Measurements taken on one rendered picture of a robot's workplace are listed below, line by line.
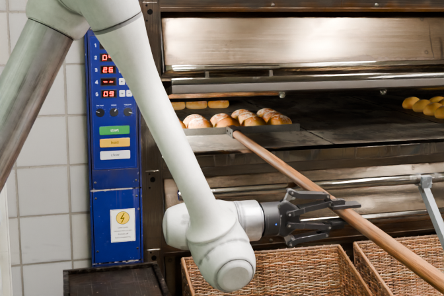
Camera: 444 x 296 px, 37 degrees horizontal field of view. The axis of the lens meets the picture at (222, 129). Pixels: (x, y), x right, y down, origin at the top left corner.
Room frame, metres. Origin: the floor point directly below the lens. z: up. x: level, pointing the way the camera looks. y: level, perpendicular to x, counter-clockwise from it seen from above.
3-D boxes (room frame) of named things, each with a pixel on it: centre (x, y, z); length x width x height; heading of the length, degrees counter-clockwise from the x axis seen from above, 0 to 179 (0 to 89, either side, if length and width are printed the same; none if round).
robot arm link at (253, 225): (1.40, -0.06, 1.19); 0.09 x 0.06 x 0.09; 14
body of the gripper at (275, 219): (1.42, -0.13, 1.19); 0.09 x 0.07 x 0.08; 104
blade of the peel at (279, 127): (2.60, 0.01, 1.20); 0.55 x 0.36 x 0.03; 105
